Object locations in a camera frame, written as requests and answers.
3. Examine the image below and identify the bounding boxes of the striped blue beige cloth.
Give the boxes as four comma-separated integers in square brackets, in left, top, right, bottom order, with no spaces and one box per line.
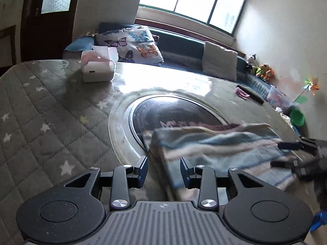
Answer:
[141,123,297,201]

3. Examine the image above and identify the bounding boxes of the green plastic bucket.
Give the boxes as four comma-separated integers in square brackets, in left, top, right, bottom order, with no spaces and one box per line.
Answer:
[289,107,305,127]

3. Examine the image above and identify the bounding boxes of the clear plastic storage box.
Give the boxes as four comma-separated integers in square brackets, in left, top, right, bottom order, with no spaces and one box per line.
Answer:
[266,85,292,109]

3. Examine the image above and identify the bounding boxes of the round glass turntable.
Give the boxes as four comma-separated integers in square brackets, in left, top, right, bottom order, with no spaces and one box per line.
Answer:
[108,91,231,169]

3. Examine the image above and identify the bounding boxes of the black remote control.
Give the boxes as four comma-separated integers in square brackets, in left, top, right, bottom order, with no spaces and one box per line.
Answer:
[237,85,264,105]

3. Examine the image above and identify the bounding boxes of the colourful pinwheel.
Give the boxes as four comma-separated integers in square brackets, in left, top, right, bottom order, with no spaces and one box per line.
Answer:
[293,76,320,104]

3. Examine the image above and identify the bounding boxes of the pink hair band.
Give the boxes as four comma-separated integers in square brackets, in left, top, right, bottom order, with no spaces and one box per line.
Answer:
[235,87,250,100]

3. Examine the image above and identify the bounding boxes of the stuffed toys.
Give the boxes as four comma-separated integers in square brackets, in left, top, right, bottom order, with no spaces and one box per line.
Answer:
[247,54,274,83]

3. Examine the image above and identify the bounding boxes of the grey quilted star tablecloth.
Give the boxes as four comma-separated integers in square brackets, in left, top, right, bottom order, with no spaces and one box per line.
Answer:
[1,60,313,244]

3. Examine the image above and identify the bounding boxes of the white cushion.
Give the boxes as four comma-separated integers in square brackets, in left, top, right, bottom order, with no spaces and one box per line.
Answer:
[202,41,237,81]

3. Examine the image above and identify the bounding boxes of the white tissue box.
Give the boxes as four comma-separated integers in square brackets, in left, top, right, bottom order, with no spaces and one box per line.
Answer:
[80,45,119,83]

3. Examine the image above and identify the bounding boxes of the butterfly print pillow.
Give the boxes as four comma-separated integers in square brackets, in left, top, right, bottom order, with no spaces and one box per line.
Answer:
[95,26,164,66]

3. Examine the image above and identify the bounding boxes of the dark wooden door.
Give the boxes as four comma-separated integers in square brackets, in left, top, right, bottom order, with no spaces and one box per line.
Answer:
[20,0,78,62]

